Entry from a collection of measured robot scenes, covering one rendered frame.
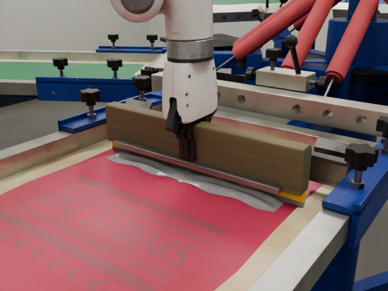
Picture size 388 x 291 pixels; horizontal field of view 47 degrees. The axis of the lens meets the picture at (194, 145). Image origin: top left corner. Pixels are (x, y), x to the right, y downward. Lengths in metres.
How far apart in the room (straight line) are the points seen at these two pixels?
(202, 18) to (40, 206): 0.38
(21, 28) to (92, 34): 0.97
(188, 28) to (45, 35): 4.61
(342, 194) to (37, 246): 0.42
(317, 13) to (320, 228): 0.86
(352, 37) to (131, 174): 0.71
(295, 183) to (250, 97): 0.39
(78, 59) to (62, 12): 3.49
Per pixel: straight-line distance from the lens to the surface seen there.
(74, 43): 5.50
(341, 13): 2.15
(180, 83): 0.69
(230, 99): 1.04
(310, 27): 1.30
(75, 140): 0.91
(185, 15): 0.68
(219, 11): 1.87
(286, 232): 0.63
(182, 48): 0.69
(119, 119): 0.85
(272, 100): 0.99
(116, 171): 0.81
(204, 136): 0.73
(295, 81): 1.02
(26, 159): 0.85
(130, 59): 1.84
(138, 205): 0.69
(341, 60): 1.19
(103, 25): 5.79
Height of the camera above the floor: 1.28
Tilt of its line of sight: 21 degrees down
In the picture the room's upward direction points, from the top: straight up
